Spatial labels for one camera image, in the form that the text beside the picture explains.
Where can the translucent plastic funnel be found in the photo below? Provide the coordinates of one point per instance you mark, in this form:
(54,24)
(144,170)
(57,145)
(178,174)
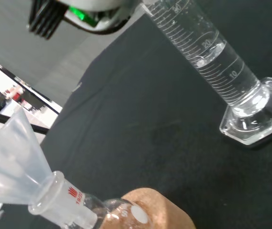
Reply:
(14,155)

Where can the round-bottom glass flask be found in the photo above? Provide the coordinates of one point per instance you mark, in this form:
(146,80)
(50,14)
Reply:
(62,198)

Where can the black bench cloth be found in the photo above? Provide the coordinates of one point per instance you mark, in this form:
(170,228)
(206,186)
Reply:
(138,119)

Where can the black tripod leg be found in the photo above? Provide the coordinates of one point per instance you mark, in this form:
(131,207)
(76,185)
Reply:
(12,120)

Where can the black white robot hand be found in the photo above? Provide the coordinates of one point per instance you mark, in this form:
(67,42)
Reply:
(95,14)

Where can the clear cloth clip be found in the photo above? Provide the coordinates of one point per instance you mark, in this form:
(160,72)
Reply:
(77,87)

